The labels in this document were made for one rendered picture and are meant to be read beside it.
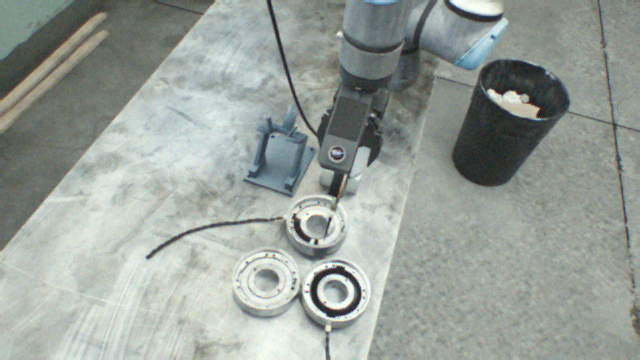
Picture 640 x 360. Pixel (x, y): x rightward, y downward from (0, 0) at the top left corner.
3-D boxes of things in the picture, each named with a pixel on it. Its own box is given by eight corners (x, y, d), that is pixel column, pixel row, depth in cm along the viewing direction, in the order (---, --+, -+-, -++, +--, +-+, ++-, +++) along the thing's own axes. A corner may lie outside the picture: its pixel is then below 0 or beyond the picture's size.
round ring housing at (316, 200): (352, 218, 86) (355, 205, 82) (336, 267, 79) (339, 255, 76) (297, 201, 87) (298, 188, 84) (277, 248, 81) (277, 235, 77)
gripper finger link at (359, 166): (375, 161, 79) (381, 120, 71) (365, 188, 75) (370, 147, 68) (357, 157, 79) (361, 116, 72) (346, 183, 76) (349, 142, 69)
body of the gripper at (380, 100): (386, 115, 73) (404, 49, 63) (371, 154, 67) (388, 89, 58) (339, 100, 74) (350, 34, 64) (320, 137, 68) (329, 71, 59)
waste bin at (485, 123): (519, 203, 195) (572, 130, 161) (439, 180, 198) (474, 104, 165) (522, 146, 215) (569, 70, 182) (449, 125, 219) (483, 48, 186)
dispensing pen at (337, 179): (312, 242, 77) (340, 144, 72) (318, 233, 81) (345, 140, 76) (325, 246, 76) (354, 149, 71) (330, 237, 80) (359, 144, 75)
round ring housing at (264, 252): (224, 311, 73) (222, 300, 70) (244, 253, 79) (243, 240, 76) (291, 326, 72) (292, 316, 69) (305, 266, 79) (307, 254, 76)
